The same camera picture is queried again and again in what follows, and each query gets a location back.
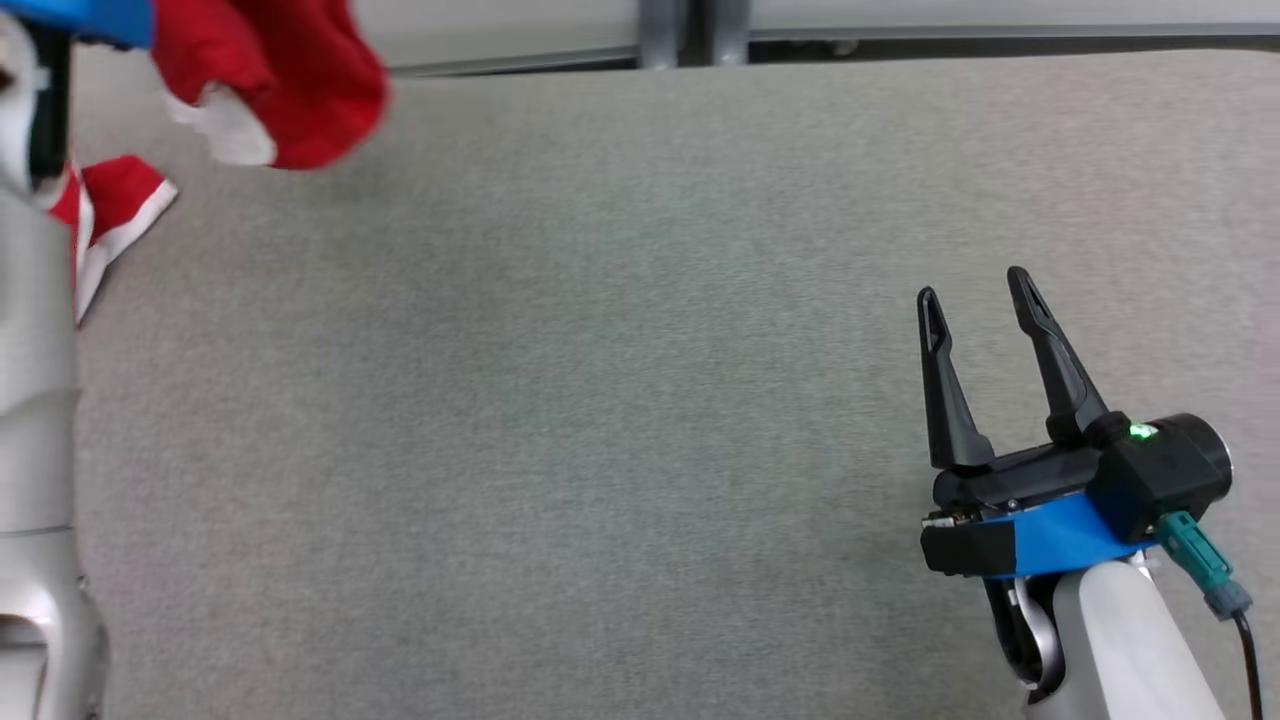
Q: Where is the red jersey with white trim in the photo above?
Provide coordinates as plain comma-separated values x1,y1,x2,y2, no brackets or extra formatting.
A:
150,0,391,171

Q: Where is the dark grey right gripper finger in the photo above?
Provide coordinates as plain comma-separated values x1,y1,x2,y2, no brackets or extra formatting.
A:
917,287,997,472
1007,266,1111,447

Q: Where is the right arm black cable, teal plug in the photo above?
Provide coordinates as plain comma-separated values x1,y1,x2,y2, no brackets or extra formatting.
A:
1157,510,1266,720

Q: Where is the right gripper body, blue band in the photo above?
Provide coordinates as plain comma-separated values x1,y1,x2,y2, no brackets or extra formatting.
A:
920,445,1151,581

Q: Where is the grey rounded partition foot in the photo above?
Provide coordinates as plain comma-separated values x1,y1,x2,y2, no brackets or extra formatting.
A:
638,0,691,69
705,0,751,67

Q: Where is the left gripper body, blue band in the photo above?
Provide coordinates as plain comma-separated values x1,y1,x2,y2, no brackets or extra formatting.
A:
0,0,157,50

